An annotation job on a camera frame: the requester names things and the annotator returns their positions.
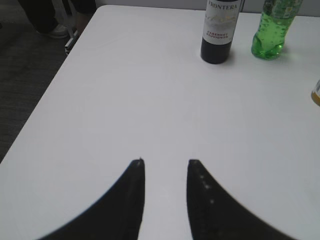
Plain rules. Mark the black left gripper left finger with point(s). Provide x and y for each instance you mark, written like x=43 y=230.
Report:
x=117 y=215

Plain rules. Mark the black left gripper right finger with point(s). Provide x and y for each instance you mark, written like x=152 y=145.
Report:
x=214 y=214

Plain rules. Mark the orange juice bottle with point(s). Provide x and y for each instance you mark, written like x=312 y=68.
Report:
x=315 y=94

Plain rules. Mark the white sneaker shoe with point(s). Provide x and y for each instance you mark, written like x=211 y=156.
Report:
x=59 y=32

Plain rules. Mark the dark red wine bottle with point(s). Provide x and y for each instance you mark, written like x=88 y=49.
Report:
x=219 y=26

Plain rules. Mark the green plastic soda bottle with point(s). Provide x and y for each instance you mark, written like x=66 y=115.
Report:
x=275 y=21

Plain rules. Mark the person's dark trouser leg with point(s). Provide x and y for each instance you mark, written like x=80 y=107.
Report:
x=41 y=13

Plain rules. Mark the metal table leg frame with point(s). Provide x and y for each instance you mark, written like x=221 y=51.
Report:
x=69 y=16

